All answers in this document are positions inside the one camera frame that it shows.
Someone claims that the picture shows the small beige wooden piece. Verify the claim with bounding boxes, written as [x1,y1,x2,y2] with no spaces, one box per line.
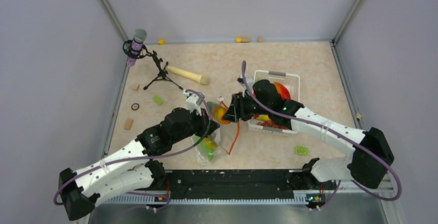
[131,84,140,91]

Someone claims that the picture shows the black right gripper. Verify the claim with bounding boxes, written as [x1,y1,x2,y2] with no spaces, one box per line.
[222,92,271,123]

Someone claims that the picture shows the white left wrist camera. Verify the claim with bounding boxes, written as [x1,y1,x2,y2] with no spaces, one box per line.
[183,89,205,116]

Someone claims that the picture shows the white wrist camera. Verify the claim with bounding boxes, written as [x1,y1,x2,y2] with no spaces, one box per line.
[237,75,255,97]
[183,89,205,116]

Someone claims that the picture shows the purple grey microphone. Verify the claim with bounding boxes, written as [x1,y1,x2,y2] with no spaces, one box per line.
[123,28,147,67]

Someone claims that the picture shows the yellow and wood peg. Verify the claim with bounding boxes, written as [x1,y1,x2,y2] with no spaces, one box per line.
[236,37,251,43]

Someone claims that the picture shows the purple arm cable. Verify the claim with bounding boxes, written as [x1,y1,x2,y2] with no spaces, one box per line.
[241,60,402,202]
[53,89,213,206]

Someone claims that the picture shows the black microphone tripod stand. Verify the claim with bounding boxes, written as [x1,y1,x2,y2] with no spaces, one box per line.
[139,49,183,90]

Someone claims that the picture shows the clear zip bag orange zipper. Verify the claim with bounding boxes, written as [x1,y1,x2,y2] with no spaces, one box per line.
[195,96,240,166]

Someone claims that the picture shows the tan wooden block left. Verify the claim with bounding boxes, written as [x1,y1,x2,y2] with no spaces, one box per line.
[123,118,134,131]

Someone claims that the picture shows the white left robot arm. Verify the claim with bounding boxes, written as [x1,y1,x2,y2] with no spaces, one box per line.
[53,107,220,221]

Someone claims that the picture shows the green toy cucumber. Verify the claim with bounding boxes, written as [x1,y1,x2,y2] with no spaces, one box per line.
[196,136,221,161]

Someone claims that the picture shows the red toy grapes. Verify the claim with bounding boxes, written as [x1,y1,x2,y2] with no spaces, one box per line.
[257,121,287,130]

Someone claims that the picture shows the yellow green toy lemon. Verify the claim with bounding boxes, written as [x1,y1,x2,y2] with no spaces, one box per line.
[204,138,218,149]

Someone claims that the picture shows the wooden rolling pin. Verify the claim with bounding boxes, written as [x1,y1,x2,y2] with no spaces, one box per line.
[167,66,210,85]

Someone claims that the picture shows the white perforated plastic basket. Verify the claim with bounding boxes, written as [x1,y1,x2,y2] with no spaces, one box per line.
[248,70,301,136]

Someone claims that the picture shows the green two-stud brick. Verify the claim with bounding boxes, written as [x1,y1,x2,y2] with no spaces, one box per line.
[294,146,309,156]

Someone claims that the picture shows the small green block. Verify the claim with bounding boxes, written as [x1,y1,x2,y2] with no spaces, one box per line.
[153,95,163,105]

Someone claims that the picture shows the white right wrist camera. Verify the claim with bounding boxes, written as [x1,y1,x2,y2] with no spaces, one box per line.
[237,75,255,97]

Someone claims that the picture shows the yellow toy banana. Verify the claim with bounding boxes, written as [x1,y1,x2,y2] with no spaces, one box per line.
[256,115,271,122]

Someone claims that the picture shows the green orange toy mango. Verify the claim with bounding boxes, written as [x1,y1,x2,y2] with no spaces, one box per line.
[207,101,231,125]

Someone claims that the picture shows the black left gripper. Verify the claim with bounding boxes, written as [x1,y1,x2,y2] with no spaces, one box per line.
[172,106,220,144]

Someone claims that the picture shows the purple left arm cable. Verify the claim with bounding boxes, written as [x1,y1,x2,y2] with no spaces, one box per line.
[53,89,213,206]

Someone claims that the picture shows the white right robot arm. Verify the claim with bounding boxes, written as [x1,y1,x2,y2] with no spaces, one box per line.
[222,79,394,189]

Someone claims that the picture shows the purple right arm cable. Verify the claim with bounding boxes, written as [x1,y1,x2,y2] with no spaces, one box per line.
[241,60,402,202]

